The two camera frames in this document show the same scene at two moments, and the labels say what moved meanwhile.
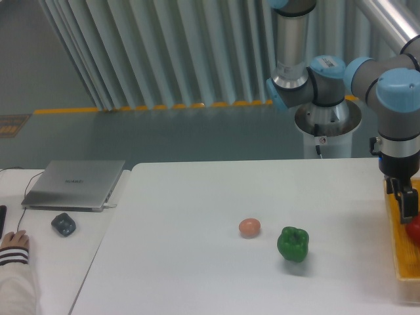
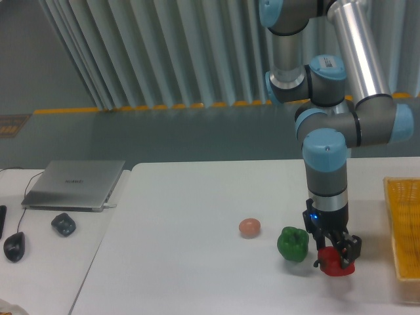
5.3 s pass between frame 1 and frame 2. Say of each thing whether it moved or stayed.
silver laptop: stayed
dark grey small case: stayed
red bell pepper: moved
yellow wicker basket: stayed
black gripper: moved
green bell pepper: stayed
